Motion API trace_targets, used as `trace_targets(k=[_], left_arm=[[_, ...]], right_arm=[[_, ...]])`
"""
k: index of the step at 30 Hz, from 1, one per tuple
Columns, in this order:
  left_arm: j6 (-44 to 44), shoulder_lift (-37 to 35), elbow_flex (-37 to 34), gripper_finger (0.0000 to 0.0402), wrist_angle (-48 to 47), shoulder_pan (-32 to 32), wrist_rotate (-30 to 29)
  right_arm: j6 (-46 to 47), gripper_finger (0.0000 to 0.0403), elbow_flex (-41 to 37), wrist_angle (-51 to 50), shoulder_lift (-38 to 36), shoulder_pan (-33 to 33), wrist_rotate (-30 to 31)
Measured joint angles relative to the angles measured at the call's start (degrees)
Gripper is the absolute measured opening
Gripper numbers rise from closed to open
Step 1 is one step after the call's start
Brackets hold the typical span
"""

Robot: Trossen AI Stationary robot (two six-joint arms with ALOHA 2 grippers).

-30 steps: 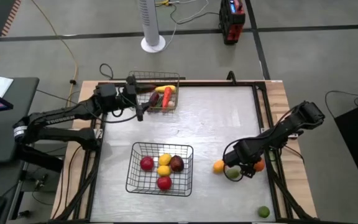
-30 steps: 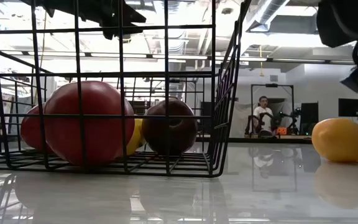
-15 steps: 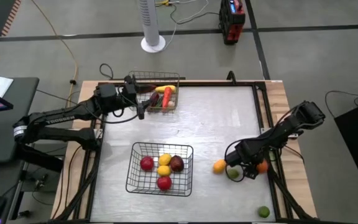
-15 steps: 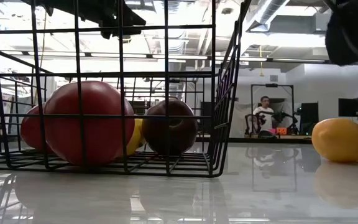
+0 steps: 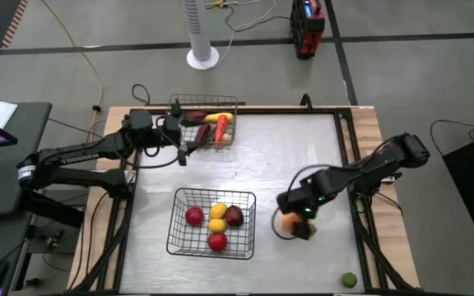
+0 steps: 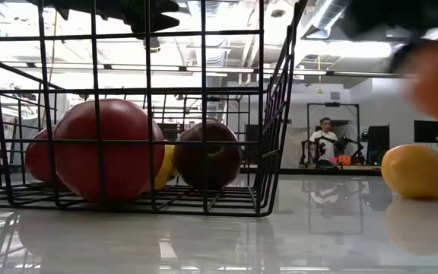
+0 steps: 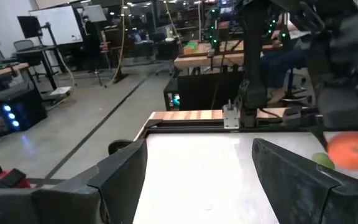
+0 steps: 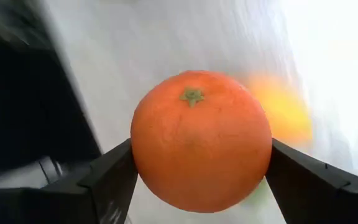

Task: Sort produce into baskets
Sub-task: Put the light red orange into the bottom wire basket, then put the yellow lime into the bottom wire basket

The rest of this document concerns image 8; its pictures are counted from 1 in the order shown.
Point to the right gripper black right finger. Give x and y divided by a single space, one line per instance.
322 199

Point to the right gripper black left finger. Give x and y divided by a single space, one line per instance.
57 205

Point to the orange fruit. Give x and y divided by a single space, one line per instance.
200 146

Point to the orange yellow mango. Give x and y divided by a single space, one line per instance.
287 115

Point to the black metal table frame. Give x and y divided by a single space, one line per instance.
26 109

